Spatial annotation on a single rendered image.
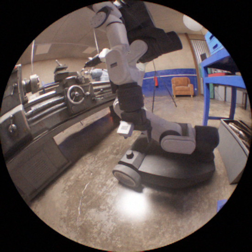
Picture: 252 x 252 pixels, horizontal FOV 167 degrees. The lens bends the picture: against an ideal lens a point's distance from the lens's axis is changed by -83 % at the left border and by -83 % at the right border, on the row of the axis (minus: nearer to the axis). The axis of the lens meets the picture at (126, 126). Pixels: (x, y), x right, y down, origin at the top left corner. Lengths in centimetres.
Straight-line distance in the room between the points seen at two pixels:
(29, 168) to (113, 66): 109
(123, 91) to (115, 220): 66
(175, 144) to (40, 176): 123
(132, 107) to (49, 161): 99
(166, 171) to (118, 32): 65
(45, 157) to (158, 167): 102
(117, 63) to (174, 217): 74
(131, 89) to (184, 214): 68
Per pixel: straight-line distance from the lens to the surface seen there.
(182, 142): 48
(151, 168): 53
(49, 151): 104
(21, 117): 91
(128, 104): 26
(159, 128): 50
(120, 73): 25
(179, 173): 52
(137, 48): 46
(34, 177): 115
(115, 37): 33
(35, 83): 126
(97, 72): 181
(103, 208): 67
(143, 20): 55
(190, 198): 66
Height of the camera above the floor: 60
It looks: 24 degrees down
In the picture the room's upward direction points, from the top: 13 degrees counter-clockwise
